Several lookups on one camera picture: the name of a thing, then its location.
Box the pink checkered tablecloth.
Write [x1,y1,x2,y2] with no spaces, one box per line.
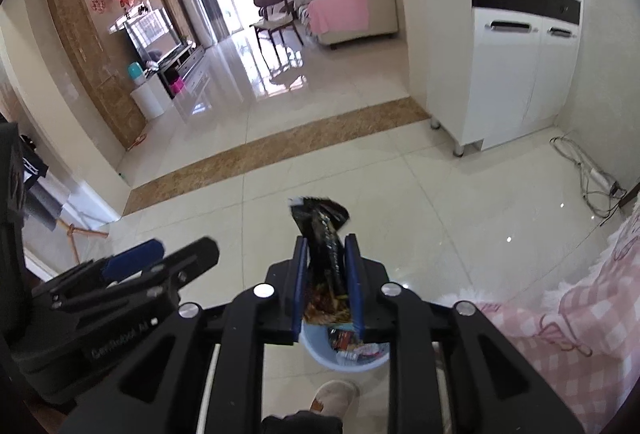
[437,209,640,433]

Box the dark wooden chair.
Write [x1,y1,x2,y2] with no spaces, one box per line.
[250,0,304,50]

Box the white power strip cable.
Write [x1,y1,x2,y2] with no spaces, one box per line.
[548,133,629,221]

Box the white floor air conditioner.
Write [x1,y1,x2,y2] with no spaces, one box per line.
[182,0,217,48]

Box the white cylinder bin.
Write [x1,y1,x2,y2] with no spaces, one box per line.
[130,82,165,122]

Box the blue trash bin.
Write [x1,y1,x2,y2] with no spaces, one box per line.
[299,322,390,373]

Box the left beige slipper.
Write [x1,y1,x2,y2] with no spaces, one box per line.
[309,380,359,420]

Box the television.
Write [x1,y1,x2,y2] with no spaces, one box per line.
[124,8,181,62]

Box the pink blanket on sofa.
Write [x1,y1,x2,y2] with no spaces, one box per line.
[307,0,369,36]

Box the dark gold snack wrapper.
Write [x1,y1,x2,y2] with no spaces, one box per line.
[288,197,352,326]

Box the white black sideboard cabinet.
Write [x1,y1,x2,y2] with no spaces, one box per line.
[406,0,582,157]

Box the beige sofa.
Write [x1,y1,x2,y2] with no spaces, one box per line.
[293,0,399,48]

